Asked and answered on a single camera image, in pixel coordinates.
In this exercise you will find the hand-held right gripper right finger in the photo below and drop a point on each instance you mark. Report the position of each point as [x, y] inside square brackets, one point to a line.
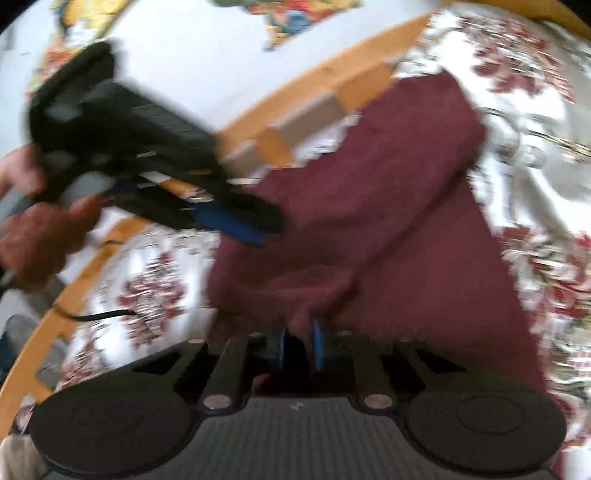
[317, 344]

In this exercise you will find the colourful torn wall poster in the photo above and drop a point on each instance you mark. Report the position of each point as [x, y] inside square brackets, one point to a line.
[295, 18]

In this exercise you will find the maroon cloth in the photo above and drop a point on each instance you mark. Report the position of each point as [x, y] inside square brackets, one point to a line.
[392, 207]

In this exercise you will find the person's left hand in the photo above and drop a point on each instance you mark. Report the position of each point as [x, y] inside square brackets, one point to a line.
[39, 244]

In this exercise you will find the white floral bedspread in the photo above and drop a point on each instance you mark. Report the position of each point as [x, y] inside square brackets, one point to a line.
[531, 92]

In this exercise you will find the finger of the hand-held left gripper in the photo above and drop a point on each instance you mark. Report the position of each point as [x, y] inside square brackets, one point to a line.
[231, 226]
[240, 205]

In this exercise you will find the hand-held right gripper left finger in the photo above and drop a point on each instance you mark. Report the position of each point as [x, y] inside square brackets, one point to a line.
[279, 347]

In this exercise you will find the red and orange wall poster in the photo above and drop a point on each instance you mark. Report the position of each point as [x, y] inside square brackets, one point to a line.
[51, 69]

